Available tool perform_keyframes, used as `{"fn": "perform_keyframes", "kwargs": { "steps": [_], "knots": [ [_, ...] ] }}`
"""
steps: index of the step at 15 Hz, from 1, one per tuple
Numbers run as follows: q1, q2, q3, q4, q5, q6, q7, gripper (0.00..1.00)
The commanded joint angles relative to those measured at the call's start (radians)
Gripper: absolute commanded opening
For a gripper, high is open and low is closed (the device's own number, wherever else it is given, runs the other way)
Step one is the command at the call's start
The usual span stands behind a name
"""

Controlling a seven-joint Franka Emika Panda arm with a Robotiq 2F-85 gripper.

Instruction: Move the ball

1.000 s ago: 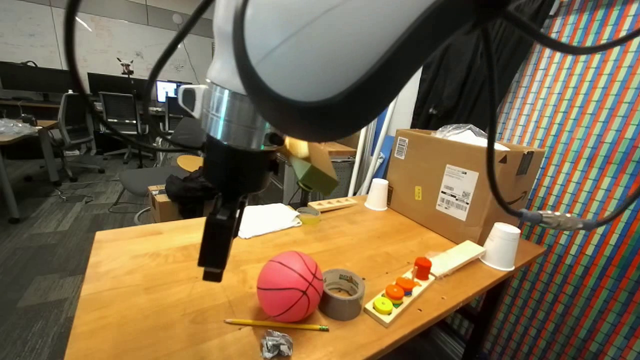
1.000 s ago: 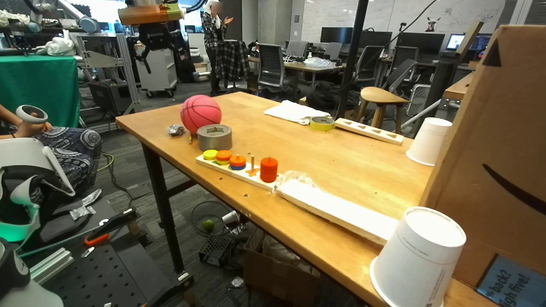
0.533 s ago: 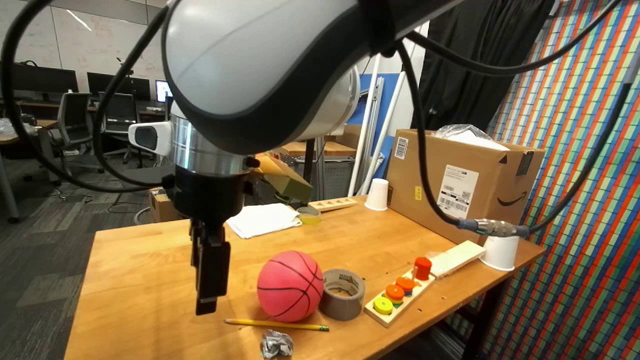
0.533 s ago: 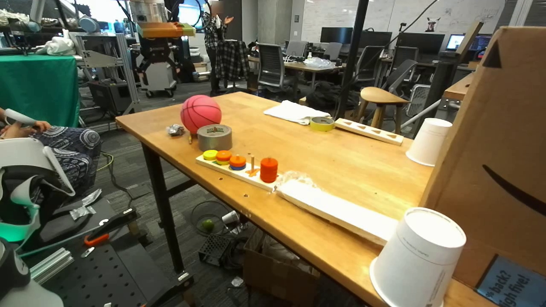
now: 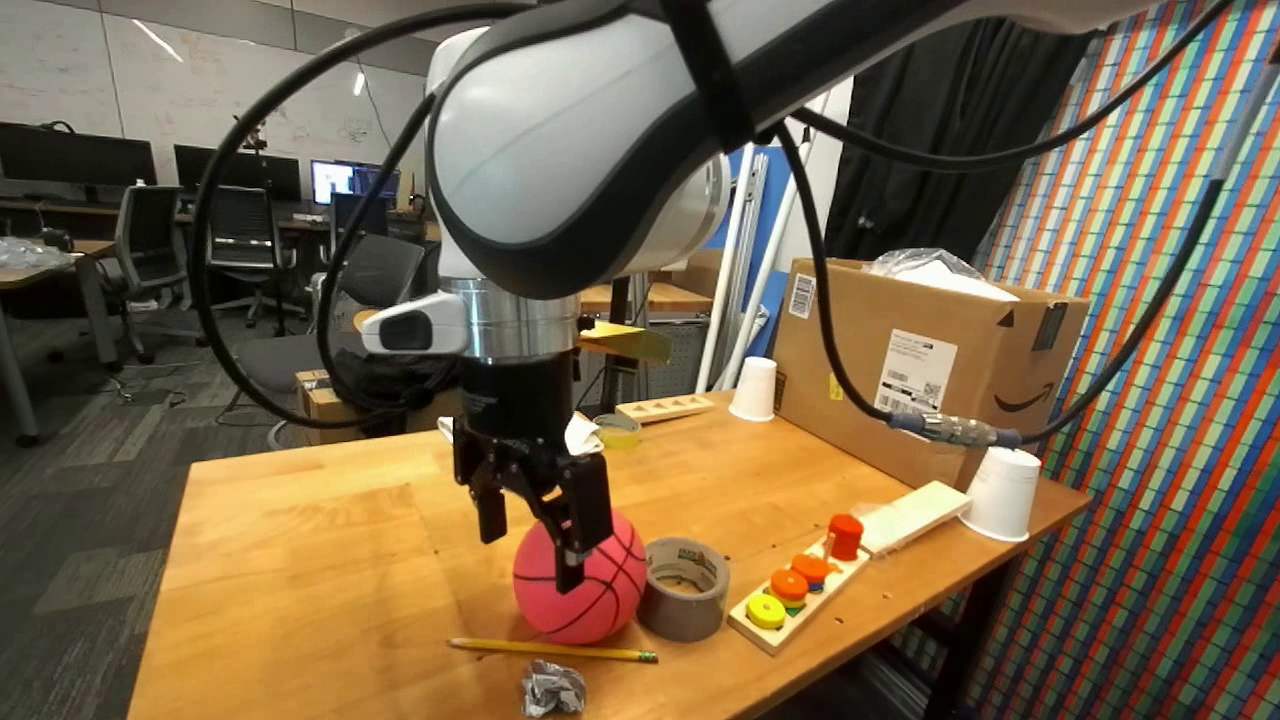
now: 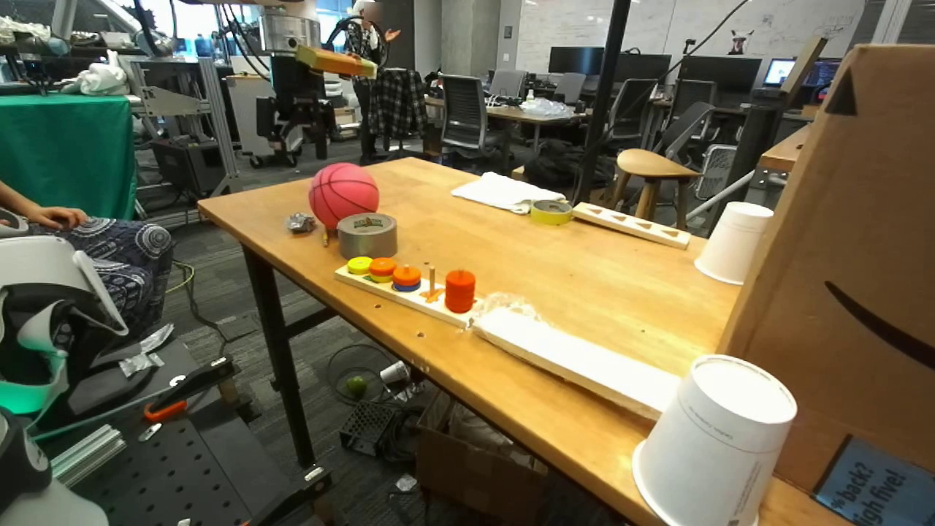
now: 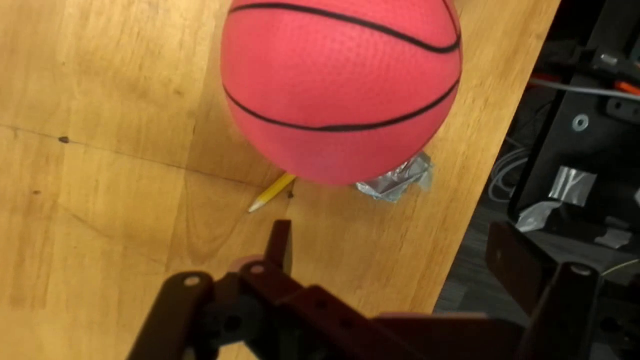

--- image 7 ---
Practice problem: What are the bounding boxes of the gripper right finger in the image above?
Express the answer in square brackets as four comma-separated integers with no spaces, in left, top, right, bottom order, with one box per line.
[486,221,613,360]

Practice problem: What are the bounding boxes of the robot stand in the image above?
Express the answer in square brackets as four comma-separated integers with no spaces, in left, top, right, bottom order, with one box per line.
[507,0,640,256]

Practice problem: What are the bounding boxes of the crumpled silver foil wrapper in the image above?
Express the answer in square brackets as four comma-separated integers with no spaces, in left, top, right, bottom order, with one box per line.
[355,151,435,203]

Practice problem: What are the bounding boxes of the grey cable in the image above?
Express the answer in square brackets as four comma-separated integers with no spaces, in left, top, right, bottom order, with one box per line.
[527,77,640,102]

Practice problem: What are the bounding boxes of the yellow pencil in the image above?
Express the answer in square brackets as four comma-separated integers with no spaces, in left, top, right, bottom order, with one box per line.
[248,172,297,214]

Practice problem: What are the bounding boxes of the red toy basketball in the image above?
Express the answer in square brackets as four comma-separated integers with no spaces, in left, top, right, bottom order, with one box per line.
[220,0,463,187]

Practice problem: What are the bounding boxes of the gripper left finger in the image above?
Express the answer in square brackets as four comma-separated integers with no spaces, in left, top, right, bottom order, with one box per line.
[126,219,416,360]

